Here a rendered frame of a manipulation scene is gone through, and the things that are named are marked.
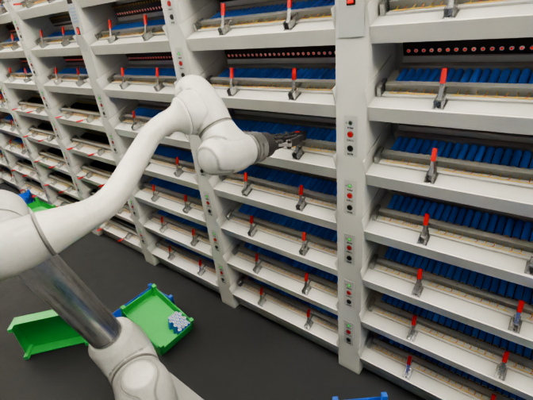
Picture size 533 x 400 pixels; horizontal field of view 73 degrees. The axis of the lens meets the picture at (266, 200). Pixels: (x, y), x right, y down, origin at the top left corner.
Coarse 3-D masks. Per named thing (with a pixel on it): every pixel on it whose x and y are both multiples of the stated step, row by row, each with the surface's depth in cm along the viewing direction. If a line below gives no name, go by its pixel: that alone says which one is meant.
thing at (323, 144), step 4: (244, 132) 141; (248, 132) 140; (304, 140) 125; (308, 140) 124; (312, 140) 123; (316, 140) 123; (320, 140) 122; (324, 140) 121; (300, 144) 127; (308, 144) 125; (312, 144) 123; (316, 144) 122; (320, 144) 121; (324, 144) 120; (328, 144) 119; (332, 144) 118; (308, 148) 123; (324, 148) 121; (328, 148) 120; (332, 148) 119; (332, 152) 118
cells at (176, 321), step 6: (174, 312) 178; (180, 312) 179; (168, 318) 175; (174, 318) 176; (180, 318) 176; (168, 324) 178; (174, 324) 173; (180, 324) 174; (186, 324) 174; (174, 330) 174; (180, 330) 171
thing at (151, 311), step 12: (144, 300) 188; (156, 300) 189; (168, 300) 184; (132, 312) 181; (144, 312) 182; (156, 312) 183; (168, 312) 185; (144, 324) 177; (156, 324) 178; (192, 324) 177; (156, 336) 174; (168, 336) 175; (180, 336) 173; (156, 348) 166; (168, 348) 169
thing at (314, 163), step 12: (312, 120) 132; (324, 120) 128; (276, 156) 128; (288, 156) 125; (312, 156) 121; (324, 156) 119; (288, 168) 128; (300, 168) 124; (312, 168) 120; (324, 168) 116
